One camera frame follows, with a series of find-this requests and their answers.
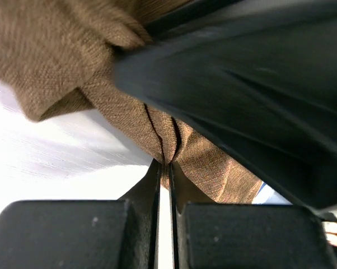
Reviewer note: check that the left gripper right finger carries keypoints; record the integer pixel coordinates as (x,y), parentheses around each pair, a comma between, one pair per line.
(182,192)

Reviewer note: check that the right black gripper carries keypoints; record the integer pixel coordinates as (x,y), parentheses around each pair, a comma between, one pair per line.
(256,78)

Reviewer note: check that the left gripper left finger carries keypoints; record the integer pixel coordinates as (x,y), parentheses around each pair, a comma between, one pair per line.
(138,248)

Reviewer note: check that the brown cloth napkin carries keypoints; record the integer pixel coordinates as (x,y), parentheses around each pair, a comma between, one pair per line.
(58,57)

